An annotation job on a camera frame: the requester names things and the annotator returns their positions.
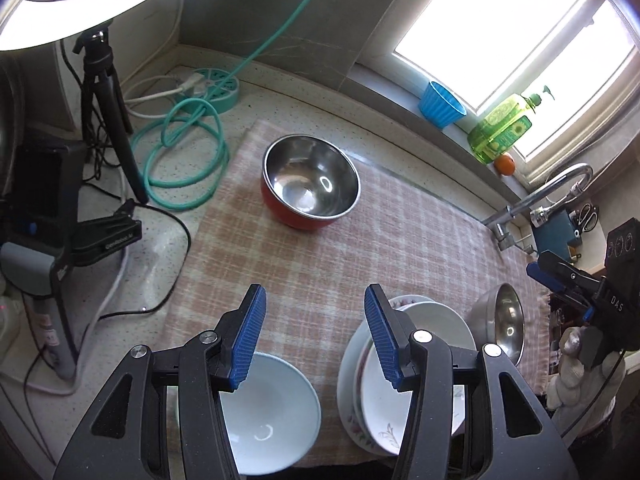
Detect white deep plate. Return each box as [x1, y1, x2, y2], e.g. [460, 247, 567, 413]
[358, 300, 478, 458]

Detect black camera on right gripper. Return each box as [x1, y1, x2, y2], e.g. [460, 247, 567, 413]
[604, 218, 639, 292]

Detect blue ribbed plastic cup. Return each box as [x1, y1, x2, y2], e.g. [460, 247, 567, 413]
[418, 81, 466, 129]

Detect orange fruit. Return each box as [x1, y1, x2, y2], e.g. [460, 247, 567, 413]
[494, 153, 516, 177]

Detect large stainless steel bowl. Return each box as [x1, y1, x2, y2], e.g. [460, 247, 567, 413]
[464, 283, 525, 365]

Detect red steel bowl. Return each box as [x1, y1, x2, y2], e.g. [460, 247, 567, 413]
[260, 134, 361, 231]

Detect floral patterned plate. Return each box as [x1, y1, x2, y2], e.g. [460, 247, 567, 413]
[335, 292, 435, 458]

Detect chrome kitchen faucet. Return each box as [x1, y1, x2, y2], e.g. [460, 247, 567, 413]
[483, 162, 594, 252]

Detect green dish soap bottle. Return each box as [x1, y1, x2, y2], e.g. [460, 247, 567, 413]
[468, 86, 554, 165]

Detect teal hose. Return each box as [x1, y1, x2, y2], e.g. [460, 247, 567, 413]
[130, 0, 339, 213]

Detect light blue ceramic bowl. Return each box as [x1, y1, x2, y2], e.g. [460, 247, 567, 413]
[220, 352, 322, 476]

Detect pink plaid cloth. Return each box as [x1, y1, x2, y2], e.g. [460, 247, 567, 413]
[158, 120, 549, 467]

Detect right white gloved hand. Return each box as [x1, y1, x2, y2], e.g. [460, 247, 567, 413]
[547, 327, 626, 446]

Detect black tripod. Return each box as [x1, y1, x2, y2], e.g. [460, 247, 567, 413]
[73, 21, 149, 204]

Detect black scissors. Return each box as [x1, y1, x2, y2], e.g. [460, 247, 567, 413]
[576, 203, 599, 233]

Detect teal knife block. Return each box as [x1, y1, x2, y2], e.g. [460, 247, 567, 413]
[533, 209, 582, 263]

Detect teal hose reel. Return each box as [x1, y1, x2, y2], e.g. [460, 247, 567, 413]
[174, 68, 240, 114]

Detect spare grey handheld gripper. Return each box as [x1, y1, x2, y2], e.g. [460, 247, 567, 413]
[1, 134, 142, 380]

